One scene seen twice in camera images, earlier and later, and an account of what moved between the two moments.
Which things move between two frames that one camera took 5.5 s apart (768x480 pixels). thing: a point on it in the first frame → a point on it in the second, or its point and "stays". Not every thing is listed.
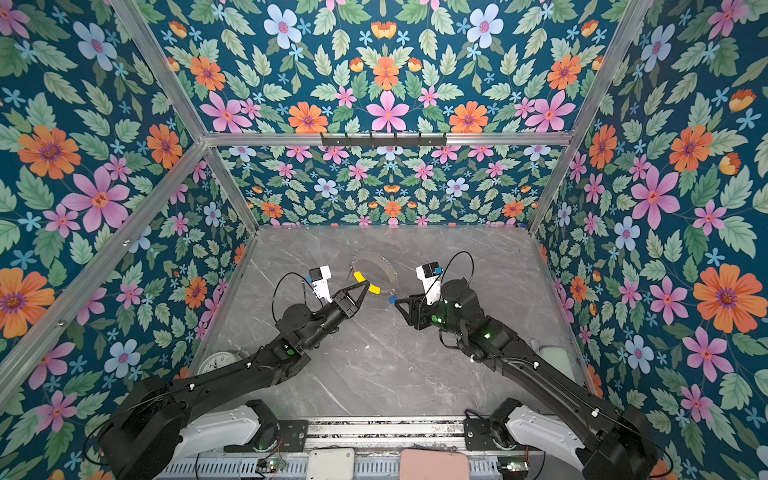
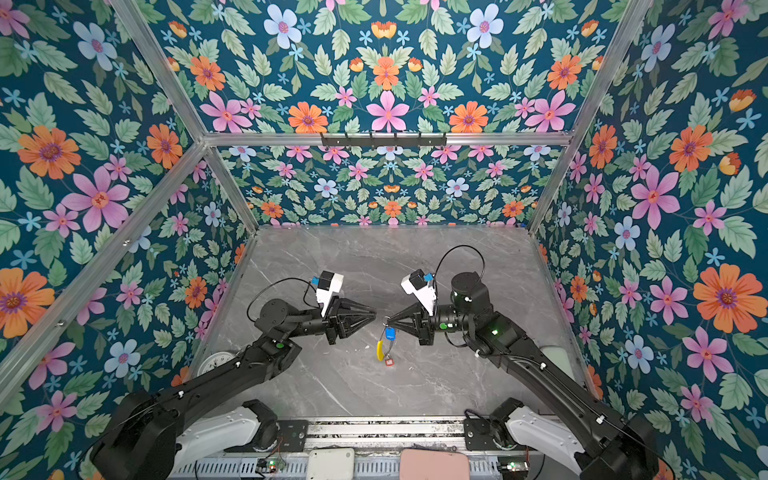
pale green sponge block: [558, 357] stays
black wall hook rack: [384, 139] stays
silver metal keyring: [371, 254] → [385, 325]
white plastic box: [331, 464] stays
